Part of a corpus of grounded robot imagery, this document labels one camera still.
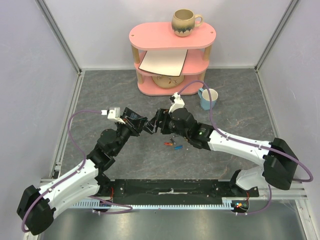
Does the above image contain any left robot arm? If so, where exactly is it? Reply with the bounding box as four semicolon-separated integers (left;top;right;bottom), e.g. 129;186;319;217
16;107;148;236

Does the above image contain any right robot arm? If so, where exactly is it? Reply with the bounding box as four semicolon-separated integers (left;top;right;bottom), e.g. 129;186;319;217
151;108;298;197

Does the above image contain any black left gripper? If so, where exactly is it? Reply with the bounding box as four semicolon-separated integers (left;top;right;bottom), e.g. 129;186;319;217
112;115;148;156

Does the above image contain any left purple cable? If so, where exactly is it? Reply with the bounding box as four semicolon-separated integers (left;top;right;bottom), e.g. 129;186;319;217
21;109;134;232

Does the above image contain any white square plate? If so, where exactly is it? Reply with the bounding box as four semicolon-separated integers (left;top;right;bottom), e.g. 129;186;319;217
139;49;188;77

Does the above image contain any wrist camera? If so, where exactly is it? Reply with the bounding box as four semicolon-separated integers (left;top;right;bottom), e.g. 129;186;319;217
168;92;185;115
101;107;125;124

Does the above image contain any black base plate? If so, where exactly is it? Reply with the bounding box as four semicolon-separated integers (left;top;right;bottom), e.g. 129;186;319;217
96;179;259;205

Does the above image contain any purple cable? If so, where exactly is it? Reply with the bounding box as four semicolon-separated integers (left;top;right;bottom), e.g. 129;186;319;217
21;109;134;232
178;80;314;216

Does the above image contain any pink three-tier shelf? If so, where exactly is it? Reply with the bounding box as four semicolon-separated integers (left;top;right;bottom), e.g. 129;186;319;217
129;22;216;96

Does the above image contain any beige bird-painted bowl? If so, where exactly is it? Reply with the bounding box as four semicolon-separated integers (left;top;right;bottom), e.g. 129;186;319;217
151;75;185;89

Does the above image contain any white cable duct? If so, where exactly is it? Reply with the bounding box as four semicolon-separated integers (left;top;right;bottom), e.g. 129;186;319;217
70;198;247;211

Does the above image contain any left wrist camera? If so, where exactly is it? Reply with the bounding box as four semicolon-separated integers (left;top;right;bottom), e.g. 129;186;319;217
101;107;125;124

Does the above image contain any beige ceramic mug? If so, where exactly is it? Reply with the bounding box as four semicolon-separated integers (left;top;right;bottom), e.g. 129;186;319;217
171;9;204;37

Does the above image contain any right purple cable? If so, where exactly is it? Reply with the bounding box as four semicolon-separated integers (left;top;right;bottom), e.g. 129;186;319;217
178;80;314;216

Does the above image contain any light blue mug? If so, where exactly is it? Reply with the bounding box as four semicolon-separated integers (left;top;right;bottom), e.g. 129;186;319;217
198;88;219;111

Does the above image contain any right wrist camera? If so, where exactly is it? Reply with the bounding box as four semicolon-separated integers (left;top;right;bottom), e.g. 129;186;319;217
168;92;185;115

